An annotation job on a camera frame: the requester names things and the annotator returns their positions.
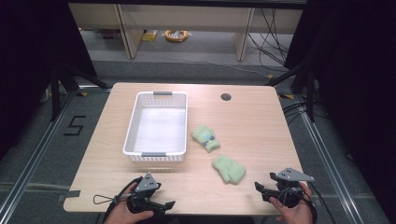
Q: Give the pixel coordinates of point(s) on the aluminium floor rail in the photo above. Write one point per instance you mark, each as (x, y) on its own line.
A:
(327, 155)
(34, 155)

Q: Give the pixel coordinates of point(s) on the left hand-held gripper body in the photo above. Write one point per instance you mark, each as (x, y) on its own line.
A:
(145, 189)

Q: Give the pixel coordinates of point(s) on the person's right hand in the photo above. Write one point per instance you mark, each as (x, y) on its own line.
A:
(295, 213)

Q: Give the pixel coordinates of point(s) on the green fuzzy sock with print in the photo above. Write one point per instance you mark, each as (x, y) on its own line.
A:
(205, 137)

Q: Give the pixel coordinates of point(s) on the person's left hand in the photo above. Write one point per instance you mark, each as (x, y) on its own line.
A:
(124, 213)

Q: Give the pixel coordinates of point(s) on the black metal stand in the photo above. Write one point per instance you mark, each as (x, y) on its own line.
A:
(306, 84)
(62, 84)

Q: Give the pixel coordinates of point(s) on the white perforated plastic basket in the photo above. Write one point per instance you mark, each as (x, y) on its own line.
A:
(158, 130)

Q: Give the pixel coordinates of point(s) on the black curtain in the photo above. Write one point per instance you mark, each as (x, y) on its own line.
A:
(358, 77)
(31, 62)

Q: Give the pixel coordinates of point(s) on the plain green fuzzy sock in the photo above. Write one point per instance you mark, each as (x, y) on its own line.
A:
(229, 169)

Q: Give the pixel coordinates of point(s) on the grey tape strip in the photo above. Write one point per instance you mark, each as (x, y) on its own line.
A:
(69, 195)

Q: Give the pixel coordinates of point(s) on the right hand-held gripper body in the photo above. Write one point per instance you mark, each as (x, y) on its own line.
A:
(289, 186)

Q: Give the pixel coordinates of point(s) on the yellow packet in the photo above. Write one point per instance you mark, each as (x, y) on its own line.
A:
(148, 36)

